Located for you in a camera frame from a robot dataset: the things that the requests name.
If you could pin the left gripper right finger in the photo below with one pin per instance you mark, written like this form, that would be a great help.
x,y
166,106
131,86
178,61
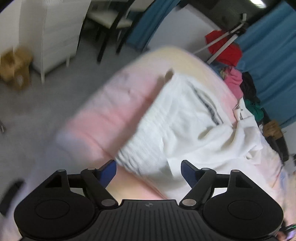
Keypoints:
x,y
201,182

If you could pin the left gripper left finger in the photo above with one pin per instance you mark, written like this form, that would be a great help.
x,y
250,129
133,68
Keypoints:
x,y
96,181

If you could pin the pastel rainbow bed sheet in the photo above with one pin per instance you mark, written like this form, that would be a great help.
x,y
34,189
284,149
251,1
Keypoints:
x,y
96,133

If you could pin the black bedside sofa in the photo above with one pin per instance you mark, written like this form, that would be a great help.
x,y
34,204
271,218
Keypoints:
x,y
280,145

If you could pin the brown paper bag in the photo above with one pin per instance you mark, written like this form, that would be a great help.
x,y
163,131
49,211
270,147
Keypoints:
x,y
272,129

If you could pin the green garment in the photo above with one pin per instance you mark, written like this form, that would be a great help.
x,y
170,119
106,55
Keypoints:
x,y
255,109

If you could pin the black garment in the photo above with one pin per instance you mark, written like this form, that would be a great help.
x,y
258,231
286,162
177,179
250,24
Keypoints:
x,y
248,88

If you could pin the pink garment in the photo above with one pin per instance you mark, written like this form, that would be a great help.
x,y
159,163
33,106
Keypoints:
x,y
233,79

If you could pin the red garment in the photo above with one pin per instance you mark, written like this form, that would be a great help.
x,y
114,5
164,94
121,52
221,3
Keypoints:
x,y
223,48

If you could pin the cardboard box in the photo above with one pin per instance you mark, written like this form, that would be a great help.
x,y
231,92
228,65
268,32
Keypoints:
x,y
15,68

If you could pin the blue curtain right panel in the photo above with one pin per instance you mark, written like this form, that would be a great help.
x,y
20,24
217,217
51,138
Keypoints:
x,y
269,57

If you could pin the blue curtain panel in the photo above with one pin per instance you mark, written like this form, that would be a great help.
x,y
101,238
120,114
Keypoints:
x,y
149,22
269,57

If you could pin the blue curtain left panel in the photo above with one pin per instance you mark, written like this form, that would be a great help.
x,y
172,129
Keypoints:
x,y
149,22

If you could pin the white dresser desk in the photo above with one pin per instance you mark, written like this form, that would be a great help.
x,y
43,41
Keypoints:
x,y
49,29

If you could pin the white black chair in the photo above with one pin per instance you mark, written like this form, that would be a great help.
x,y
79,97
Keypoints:
x,y
110,20

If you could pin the white garment steamer stand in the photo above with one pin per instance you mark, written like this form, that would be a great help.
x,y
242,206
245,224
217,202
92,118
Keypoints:
x,y
239,29

